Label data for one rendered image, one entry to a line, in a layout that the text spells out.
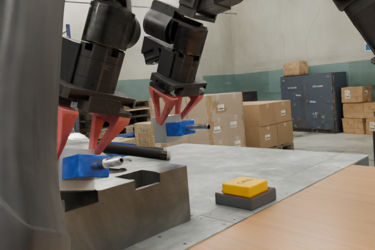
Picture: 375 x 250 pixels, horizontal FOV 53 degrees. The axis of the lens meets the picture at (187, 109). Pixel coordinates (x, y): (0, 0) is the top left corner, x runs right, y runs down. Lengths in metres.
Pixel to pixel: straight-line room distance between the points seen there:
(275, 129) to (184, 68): 4.69
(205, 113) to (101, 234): 3.88
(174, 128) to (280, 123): 4.77
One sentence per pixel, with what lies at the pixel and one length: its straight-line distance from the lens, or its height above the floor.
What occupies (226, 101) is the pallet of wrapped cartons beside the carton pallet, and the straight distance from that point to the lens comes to 4.51.
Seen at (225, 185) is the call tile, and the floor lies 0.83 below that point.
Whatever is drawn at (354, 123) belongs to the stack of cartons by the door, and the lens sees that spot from 7.31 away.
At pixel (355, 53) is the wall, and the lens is 7.70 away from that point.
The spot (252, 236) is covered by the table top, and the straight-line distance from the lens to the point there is 0.57.
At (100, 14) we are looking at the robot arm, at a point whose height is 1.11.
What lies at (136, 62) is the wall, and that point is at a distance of 8.14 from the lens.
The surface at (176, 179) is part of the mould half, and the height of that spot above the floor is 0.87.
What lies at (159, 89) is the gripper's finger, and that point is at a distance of 0.72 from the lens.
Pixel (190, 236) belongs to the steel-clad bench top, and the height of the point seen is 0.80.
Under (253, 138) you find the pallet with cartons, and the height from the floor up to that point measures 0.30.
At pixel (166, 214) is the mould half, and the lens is 0.60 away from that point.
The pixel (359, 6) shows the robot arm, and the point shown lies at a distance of 0.59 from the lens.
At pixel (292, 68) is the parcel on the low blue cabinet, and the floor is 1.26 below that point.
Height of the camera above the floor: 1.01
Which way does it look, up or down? 3 degrees down
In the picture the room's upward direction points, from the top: 4 degrees counter-clockwise
